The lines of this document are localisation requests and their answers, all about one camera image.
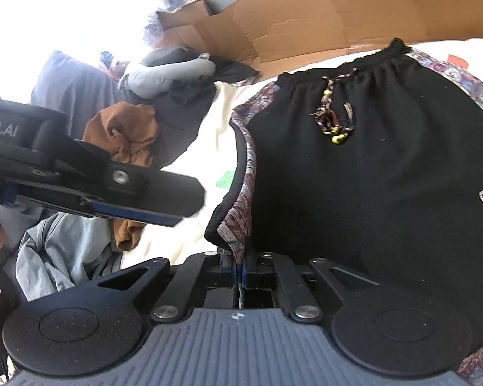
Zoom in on light blue garment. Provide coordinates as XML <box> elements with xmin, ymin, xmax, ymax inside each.
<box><xmin>16</xmin><ymin>212</ymin><xmax>123</xmax><ymax>303</ymax></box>

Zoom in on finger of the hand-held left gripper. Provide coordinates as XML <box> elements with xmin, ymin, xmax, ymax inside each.
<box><xmin>8</xmin><ymin>122</ymin><xmax>207</xmax><ymax>228</ymax></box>

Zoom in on black garment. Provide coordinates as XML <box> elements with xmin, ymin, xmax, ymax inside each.
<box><xmin>169</xmin><ymin>54</ymin><xmax>260</xmax><ymax>101</ymax></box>

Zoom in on brown plush toy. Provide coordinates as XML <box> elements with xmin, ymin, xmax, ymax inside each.
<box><xmin>100</xmin><ymin>50</ymin><xmax>132</xmax><ymax>83</ymax></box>

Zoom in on grey neck pillow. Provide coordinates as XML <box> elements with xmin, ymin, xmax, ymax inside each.
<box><xmin>118</xmin><ymin>47</ymin><xmax>216</xmax><ymax>99</ymax></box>

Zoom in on brown garment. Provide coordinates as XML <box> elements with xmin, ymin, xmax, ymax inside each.
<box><xmin>82</xmin><ymin>102</ymin><xmax>159</xmax><ymax>252</ymax></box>

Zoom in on dark grey pillow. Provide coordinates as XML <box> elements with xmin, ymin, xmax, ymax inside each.
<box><xmin>30</xmin><ymin>50</ymin><xmax>217</xmax><ymax>170</ymax></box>

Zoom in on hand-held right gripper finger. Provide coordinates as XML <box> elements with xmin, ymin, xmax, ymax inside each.
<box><xmin>99</xmin><ymin>251</ymin><xmax>239</xmax><ymax>322</ymax></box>
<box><xmin>241</xmin><ymin>251</ymin><xmax>383</xmax><ymax>322</ymax></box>

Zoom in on black shorts with patterned stripes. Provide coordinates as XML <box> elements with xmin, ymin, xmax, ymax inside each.
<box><xmin>205</xmin><ymin>38</ymin><xmax>483</xmax><ymax>386</ymax></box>

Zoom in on flattened cardboard sheet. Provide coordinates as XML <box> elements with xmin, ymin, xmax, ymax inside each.
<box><xmin>157</xmin><ymin>0</ymin><xmax>483</xmax><ymax>78</ymax></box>

